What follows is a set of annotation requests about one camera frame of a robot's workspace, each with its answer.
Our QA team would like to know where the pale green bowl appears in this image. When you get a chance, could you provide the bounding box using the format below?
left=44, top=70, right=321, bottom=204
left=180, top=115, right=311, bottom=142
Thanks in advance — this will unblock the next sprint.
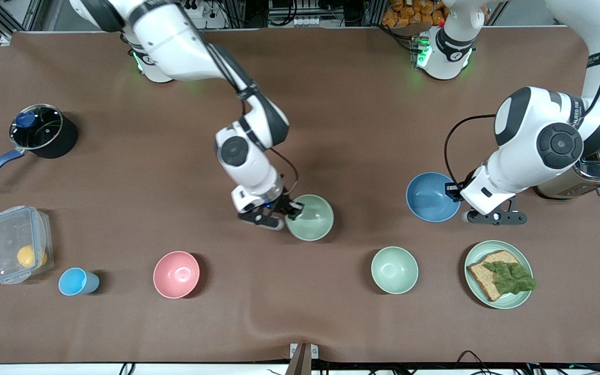
left=285, top=194, right=334, bottom=242
left=371, top=246, right=419, bottom=295

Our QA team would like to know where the blue bowl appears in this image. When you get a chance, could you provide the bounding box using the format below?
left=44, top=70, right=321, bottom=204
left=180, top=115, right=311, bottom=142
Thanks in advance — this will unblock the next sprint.
left=406, top=172, right=461, bottom=223

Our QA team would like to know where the pink bowl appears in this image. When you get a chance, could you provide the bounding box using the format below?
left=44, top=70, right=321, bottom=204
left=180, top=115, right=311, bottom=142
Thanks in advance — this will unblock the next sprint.
left=153, top=251, right=201, bottom=299

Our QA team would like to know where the brown bread slice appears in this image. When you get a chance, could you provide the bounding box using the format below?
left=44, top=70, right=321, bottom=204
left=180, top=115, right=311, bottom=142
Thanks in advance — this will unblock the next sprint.
left=467, top=250, right=520, bottom=302

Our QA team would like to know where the green lettuce leaf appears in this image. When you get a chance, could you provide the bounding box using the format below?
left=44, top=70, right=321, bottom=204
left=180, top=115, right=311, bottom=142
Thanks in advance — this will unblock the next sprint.
left=482, top=260, right=537, bottom=295

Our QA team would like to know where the beige and chrome toaster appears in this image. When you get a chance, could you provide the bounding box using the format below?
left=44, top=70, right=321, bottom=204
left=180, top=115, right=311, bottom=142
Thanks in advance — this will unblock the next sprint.
left=534, top=141, right=600, bottom=199

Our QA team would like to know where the pale green plate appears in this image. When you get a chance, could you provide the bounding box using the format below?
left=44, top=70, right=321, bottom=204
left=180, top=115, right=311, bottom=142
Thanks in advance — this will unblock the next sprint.
left=464, top=240, right=534, bottom=310

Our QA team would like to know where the metal table edge clamp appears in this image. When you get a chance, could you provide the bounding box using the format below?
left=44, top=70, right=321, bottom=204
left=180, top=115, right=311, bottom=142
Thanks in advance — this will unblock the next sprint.
left=290, top=343, right=319, bottom=375

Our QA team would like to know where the bag of orange snacks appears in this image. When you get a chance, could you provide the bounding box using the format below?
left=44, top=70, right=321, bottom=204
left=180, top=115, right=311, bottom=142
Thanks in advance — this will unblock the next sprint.
left=382, top=0, right=449, bottom=28

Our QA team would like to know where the blue plastic cup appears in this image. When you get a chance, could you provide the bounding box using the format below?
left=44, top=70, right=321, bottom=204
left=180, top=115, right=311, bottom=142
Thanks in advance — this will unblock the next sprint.
left=58, top=267, right=100, bottom=296

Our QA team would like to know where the glass lid with blue knob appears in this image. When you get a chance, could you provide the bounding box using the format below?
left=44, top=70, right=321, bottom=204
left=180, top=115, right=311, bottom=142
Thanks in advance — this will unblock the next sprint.
left=9, top=104, right=64, bottom=150

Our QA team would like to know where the yellow lemon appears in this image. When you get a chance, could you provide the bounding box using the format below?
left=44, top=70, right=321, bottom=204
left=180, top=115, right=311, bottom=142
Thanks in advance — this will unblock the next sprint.
left=17, top=245, right=48, bottom=269

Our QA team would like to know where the clear plastic lidded container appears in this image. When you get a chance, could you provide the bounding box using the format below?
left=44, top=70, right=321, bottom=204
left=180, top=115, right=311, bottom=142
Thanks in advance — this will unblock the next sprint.
left=0, top=206, right=54, bottom=285

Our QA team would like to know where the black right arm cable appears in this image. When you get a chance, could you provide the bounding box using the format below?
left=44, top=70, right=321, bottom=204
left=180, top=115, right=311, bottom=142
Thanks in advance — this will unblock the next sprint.
left=269, top=147, right=299, bottom=198

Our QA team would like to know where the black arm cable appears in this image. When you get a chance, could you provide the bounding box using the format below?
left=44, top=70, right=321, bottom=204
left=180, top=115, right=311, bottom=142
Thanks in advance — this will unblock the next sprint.
left=269, top=147, right=299, bottom=198
left=444, top=115, right=496, bottom=184

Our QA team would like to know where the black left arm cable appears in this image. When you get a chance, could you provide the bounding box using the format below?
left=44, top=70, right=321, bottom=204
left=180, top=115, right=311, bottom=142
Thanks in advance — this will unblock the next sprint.
left=444, top=115, right=496, bottom=184

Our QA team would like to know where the black loose cable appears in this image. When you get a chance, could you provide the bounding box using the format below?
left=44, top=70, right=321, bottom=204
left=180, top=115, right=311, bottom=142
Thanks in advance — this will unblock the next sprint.
left=454, top=350, right=496, bottom=375

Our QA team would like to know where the black saucepan with blue handle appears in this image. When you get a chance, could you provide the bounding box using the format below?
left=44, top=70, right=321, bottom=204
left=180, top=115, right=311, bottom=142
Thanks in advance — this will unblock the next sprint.
left=0, top=104, right=78, bottom=189

